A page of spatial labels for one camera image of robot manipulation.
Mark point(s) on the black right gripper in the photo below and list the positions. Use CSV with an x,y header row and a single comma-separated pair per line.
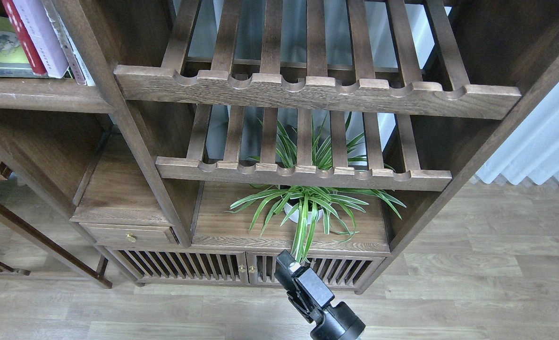
x,y
311,297

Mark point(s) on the red paperback book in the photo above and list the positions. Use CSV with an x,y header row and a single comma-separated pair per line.
x,y
27,44

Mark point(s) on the green and black book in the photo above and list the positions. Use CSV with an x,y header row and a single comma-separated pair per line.
x,y
13,61

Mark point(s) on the pale purple white book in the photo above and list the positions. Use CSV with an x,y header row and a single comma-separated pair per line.
x,y
35,19

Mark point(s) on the right slatted cabinet door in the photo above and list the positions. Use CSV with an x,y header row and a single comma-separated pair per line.
x,y
342,272

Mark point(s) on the slatted cabinet door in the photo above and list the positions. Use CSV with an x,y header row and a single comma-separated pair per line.
x,y
342,272
185,267

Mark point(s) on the green spider plant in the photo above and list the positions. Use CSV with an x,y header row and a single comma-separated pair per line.
x,y
312,206

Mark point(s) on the left slatted cabinet door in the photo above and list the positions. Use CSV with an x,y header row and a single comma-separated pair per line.
x,y
185,267

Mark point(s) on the dark wooden bookshelf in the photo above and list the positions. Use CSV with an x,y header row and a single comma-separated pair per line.
x,y
414,95

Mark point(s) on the wooden drawer with brass knob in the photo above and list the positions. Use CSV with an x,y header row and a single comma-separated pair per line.
x,y
111,234

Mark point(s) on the white pleated curtain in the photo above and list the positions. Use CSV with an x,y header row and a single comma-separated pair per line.
x,y
532,151

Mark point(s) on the white book spine upright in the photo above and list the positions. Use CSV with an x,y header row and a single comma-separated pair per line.
x,y
75,61

